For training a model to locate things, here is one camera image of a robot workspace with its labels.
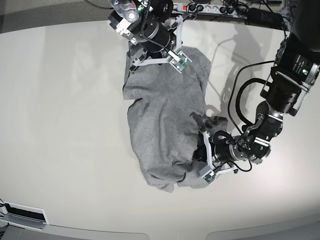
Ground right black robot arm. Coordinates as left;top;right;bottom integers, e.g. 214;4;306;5
108;0;176;53

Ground grey t-shirt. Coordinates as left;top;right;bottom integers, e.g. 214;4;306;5
122;47;228;193

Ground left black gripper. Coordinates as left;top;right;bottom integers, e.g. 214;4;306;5
193;131;236;167

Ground white power strip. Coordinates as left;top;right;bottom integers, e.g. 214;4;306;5
172;2;246;19

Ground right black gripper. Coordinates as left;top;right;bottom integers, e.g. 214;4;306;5
136;19;171;53

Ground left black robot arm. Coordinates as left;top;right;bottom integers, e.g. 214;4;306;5
193;0;320;168

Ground white cable tray box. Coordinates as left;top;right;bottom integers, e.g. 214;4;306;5
0;200;49;231

